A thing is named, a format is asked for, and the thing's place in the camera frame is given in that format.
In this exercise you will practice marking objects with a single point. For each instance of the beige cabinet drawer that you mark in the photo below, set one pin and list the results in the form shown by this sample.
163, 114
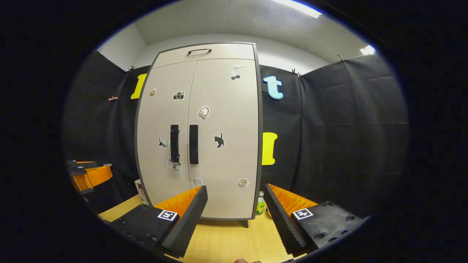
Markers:
226, 53

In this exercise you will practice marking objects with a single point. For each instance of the long ceiling light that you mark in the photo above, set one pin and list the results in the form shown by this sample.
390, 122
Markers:
299, 8

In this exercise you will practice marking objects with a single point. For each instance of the black backdrop cloth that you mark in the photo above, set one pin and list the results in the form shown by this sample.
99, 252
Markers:
347, 128

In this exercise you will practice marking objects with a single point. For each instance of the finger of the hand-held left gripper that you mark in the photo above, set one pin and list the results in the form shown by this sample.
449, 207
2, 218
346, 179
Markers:
95, 177

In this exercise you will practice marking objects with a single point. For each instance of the green drink bottle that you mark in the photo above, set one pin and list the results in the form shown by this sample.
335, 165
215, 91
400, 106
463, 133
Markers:
260, 204

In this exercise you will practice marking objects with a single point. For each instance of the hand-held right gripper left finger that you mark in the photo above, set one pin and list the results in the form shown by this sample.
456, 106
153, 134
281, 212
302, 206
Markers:
190, 219

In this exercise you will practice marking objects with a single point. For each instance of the small ceiling light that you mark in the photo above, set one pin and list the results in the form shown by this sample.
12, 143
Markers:
368, 50

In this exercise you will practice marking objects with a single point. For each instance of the white spine book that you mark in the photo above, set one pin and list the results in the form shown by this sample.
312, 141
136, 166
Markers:
141, 191

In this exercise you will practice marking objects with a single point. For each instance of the beige double-door shoe cabinet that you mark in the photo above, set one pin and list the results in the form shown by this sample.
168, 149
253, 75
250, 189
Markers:
260, 146

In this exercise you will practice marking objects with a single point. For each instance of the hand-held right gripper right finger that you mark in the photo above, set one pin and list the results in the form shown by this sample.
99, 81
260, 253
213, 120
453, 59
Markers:
281, 223

